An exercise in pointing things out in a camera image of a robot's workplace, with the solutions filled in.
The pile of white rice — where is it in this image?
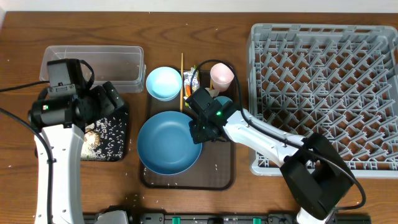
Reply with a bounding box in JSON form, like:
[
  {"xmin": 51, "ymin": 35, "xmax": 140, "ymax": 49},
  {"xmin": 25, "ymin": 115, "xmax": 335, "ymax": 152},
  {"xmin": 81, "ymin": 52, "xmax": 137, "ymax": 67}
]
[{"xmin": 81, "ymin": 114, "xmax": 127, "ymax": 161}]

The brown dried mushroom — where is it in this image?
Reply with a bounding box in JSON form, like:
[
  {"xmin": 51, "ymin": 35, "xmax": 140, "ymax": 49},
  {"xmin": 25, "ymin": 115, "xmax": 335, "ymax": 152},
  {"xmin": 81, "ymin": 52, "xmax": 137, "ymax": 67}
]
[{"xmin": 82, "ymin": 130, "xmax": 101, "ymax": 154}]

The dark blue plate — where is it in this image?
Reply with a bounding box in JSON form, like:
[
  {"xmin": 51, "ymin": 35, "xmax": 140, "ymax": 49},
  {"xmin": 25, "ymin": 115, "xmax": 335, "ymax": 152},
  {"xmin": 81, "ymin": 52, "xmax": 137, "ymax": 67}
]
[{"xmin": 137, "ymin": 111, "xmax": 202, "ymax": 175}]

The light blue plastic bowl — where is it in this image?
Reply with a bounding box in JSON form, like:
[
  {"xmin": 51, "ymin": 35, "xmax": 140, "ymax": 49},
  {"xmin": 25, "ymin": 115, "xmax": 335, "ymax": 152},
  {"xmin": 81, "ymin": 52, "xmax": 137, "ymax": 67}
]
[{"xmin": 146, "ymin": 67, "xmax": 182, "ymax": 101}]

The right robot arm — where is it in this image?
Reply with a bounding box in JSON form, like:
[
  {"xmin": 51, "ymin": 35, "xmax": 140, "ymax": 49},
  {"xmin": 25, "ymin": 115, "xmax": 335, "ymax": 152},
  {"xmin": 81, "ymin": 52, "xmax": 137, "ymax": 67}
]
[{"xmin": 187, "ymin": 88, "xmax": 354, "ymax": 223}]

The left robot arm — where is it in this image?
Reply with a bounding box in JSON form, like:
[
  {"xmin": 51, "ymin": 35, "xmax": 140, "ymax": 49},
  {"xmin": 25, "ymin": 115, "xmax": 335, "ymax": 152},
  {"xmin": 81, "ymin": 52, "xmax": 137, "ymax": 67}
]
[{"xmin": 29, "ymin": 58, "xmax": 128, "ymax": 223}]

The black waste bin tray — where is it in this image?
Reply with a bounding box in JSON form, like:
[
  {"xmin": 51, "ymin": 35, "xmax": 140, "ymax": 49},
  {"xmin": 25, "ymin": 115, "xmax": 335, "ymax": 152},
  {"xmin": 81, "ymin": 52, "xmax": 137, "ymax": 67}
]
[{"xmin": 79, "ymin": 93, "xmax": 130, "ymax": 162}]

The grey plastic dishwasher rack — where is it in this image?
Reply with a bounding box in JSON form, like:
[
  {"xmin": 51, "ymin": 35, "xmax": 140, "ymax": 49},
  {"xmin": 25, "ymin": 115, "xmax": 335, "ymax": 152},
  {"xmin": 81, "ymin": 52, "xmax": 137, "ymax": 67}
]
[{"xmin": 247, "ymin": 24, "xmax": 397, "ymax": 179}]

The light blue plastic cup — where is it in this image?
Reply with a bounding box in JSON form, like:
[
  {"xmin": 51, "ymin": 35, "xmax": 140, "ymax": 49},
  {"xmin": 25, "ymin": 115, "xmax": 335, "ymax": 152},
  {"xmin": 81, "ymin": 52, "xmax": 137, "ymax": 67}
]
[{"xmin": 215, "ymin": 96, "xmax": 231, "ymax": 105}]

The crumpled white paper napkin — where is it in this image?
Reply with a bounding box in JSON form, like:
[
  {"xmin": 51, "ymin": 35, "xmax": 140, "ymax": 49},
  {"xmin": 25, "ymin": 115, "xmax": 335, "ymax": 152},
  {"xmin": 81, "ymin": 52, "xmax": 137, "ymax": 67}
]
[{"xmin": 205, "ymin": 88, "xmax": 220, "ymax": 98}]

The dark brown serving tray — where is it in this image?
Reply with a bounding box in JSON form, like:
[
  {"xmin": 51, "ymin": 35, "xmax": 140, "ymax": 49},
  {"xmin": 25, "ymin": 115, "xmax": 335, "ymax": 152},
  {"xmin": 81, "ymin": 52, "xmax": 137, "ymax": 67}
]
[{"xmin": 139, "ymin": 70, "xmax": 236, "ymax": 190}]

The clear plastic bin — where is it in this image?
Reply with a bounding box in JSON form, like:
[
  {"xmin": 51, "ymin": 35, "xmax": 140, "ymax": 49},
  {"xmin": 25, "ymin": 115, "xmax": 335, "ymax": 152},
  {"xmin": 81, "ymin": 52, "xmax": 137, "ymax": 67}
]
[{"xmin": 39, "ymin": 45, "xmax": 146, "ymax": 93}]

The orange carrot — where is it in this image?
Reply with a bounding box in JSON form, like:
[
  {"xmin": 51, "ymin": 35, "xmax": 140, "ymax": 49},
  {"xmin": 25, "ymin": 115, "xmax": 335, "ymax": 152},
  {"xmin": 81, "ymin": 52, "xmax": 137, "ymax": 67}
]
[{"xmin": 185, "ymin": 85, "xmax": 192, "ymax": 97}]

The crumpled foil snack wrapper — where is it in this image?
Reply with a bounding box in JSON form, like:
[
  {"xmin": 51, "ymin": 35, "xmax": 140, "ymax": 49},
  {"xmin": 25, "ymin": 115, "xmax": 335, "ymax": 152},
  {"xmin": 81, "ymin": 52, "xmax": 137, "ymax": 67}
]
[{"xmin": 183, "ymin": 65, "xmax": 200, "ymax": 92}]

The pink plastic cup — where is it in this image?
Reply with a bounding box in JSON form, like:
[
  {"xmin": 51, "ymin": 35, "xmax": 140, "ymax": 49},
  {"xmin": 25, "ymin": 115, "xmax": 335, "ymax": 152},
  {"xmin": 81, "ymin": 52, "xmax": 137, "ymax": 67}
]
[{"xmin": 210, "ymin": 63, "xmax": 234, "ymax": 92}]

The wooden chopstick left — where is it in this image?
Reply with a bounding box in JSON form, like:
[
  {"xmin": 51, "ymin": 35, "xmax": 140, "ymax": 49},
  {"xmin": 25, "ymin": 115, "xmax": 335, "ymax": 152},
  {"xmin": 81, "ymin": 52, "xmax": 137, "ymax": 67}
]
[{"xmin": 179, "ymin": 53, "xmax": 184, "ymax": 113}]

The black rail with green clips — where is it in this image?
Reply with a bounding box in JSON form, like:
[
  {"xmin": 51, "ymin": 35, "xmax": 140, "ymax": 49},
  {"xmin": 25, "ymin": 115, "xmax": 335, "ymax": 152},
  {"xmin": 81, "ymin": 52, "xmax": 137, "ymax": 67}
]
[{"xmin": 83, "ymin": 205, "xmax": 372, "ymax": 224}]

